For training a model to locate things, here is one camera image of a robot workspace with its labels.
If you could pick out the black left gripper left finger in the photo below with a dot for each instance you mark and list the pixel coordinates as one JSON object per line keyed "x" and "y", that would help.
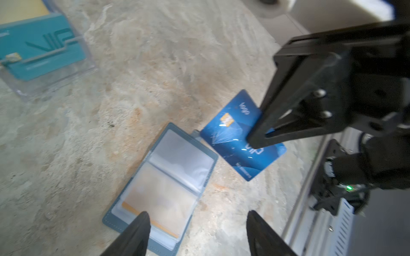
{"x": 134, "y": 240}

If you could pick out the teal VIP card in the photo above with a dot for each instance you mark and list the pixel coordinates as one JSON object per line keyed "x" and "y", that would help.
{"x": 34, "y": 47}

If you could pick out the blue-grey card holder wallet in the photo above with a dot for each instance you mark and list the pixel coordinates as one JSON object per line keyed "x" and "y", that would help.
{"x": 167, "y": 185}

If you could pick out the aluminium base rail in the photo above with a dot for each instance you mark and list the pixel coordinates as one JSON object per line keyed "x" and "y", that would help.
{"x": 302, "y": 216}

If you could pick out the yellow card in stand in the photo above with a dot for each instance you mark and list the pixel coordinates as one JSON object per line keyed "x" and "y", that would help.
{"x": 17, "y": 10}

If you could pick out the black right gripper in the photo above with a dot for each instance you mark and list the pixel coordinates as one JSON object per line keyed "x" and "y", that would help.
{"x": 325, "y": 82}

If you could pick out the blue VIP chip card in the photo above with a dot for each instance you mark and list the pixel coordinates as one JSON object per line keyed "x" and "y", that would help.
{"x": 227, "y": 132}

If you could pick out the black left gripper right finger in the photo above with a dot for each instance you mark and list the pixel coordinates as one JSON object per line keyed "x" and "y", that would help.
{"x": 263, "y": 240}

